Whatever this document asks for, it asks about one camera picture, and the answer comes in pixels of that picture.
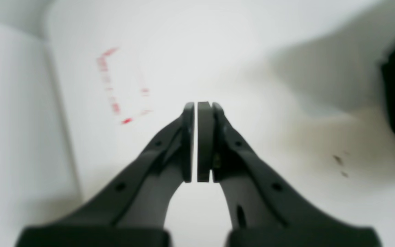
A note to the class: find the red tape rectangle marking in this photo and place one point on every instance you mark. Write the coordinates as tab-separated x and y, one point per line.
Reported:
124	84

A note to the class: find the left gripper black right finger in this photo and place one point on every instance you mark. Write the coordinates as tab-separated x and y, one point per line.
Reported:
265	210

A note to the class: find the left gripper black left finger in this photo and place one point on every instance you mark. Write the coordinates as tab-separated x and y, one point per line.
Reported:
131	210

